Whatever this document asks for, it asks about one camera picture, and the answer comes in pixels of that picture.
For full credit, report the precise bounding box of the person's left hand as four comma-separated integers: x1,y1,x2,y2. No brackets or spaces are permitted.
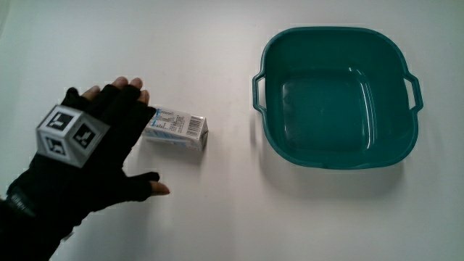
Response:
6,76,171,233

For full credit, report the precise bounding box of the person's left forearm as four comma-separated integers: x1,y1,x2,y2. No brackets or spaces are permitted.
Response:
0,194,73,261

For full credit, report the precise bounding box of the teal plastic basin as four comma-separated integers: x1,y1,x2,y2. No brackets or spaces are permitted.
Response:
252,25,424,170

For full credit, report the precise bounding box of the white desk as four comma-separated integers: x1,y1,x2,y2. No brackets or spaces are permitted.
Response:
0,0,464,261

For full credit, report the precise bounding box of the white milk carton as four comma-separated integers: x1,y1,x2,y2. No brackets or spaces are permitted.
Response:
141,106,210,152

